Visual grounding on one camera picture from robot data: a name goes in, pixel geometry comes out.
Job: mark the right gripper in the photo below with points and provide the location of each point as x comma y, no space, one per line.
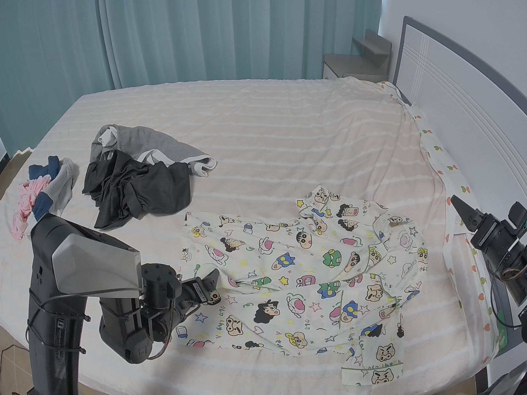
492,237

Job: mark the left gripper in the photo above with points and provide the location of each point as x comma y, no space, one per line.
201,290

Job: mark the white printed pyjama top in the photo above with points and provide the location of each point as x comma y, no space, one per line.
313,270

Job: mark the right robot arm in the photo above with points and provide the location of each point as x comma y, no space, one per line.
514,270

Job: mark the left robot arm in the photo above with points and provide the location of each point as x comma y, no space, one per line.
94,261

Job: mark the black garment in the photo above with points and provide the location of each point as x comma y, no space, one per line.
156,187

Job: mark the grey and white garment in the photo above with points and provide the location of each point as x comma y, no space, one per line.
152,142

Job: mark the white and blue sweater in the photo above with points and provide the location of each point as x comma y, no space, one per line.
61,187

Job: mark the bed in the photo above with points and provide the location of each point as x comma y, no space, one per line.
288,138

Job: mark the grey bedside table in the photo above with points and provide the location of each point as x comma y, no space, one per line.
354,64

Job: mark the pink garment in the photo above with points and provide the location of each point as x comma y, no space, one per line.
24,216

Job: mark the blue-green curtain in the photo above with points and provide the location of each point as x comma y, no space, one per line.
238,27
49,56

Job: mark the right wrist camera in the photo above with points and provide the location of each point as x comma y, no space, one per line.
518,216

